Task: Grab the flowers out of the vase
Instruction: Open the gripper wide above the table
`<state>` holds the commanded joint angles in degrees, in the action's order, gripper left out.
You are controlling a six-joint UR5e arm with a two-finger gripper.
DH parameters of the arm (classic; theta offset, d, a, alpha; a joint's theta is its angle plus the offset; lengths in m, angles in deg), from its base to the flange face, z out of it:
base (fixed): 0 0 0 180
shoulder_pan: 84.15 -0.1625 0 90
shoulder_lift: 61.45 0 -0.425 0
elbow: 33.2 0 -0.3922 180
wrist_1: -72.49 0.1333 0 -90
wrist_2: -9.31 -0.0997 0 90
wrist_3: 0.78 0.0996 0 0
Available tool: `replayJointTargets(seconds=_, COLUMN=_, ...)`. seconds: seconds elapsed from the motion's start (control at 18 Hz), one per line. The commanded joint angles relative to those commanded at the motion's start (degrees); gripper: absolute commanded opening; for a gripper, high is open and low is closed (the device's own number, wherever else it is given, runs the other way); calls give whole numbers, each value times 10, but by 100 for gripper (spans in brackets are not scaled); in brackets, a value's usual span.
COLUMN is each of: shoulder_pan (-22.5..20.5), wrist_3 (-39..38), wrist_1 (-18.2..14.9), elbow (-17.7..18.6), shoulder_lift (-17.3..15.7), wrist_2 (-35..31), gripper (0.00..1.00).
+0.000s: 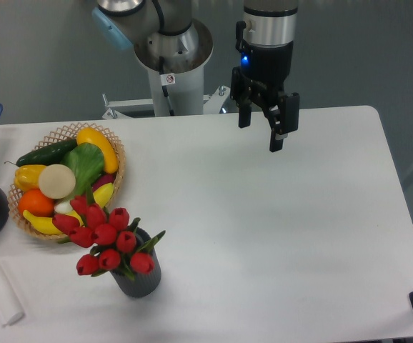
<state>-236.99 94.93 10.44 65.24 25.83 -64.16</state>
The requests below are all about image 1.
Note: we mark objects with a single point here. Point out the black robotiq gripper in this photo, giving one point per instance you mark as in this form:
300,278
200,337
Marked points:
259,79

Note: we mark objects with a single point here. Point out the red tulip bouquet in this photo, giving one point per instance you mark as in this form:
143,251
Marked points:
111,238

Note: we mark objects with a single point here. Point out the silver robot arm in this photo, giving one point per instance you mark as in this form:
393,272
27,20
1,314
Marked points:
124,23

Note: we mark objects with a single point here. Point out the dark grey ribbed vase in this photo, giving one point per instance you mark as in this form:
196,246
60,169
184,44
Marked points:
140,282

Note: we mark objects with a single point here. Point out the purple eggplant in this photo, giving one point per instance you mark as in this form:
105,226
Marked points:
102,180

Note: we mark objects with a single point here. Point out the yellow squash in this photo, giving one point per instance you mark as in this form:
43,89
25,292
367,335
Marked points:
95,137

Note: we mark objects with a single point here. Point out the green lettuce leaf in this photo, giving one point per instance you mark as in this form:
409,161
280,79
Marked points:
87,163

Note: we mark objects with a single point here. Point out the green cucumber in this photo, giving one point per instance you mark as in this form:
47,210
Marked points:
47,155

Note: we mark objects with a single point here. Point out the beige round disc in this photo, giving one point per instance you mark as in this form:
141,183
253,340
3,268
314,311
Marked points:
57,181

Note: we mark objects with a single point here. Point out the white garlic bulb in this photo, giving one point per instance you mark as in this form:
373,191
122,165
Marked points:
63,207

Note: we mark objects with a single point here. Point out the yellow banana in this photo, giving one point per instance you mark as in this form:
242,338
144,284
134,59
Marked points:
56,225

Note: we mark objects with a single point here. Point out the yellow bell pepper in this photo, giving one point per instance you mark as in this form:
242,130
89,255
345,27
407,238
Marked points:
27,177

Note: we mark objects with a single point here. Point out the orange fruit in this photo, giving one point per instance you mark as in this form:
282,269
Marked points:
36,203

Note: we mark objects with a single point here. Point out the white folded cloth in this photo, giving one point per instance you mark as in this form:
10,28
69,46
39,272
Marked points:
11,309

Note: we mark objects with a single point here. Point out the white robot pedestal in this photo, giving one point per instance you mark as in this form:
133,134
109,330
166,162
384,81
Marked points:
175,68

